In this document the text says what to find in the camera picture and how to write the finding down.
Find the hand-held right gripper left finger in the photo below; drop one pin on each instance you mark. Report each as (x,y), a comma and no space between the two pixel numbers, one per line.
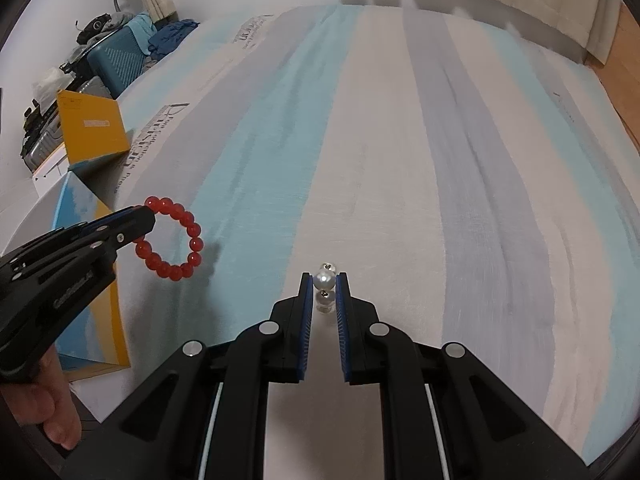
(306,320)

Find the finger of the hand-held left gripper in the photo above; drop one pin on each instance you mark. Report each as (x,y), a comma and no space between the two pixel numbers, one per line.
(75,237)
(130,230)

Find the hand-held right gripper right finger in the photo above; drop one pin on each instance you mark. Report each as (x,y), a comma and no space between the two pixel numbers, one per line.
(343,320)

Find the white pearl drop earring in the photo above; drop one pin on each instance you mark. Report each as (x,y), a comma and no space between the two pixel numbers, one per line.
(322,278)

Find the blue and yellow box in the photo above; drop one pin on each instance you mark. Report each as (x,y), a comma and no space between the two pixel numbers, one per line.
(107,310)

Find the person's left hand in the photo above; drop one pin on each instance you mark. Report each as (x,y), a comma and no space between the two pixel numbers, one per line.
(50,410)

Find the silver suitcase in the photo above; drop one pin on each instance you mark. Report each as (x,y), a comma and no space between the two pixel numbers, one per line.
(42,150)

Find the small yellow cardboard box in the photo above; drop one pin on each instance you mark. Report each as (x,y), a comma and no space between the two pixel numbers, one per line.
(90,130)

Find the striped bed sheet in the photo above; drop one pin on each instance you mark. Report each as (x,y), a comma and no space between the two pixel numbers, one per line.
(390,170)

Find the teal ribbed suitcase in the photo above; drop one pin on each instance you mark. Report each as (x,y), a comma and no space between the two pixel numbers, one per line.
(117,62)

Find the dark blue cloth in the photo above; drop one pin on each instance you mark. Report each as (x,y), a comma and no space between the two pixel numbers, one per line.
(170,37)

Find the light blue cloth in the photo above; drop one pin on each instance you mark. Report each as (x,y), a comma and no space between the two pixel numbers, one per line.
(140,27)

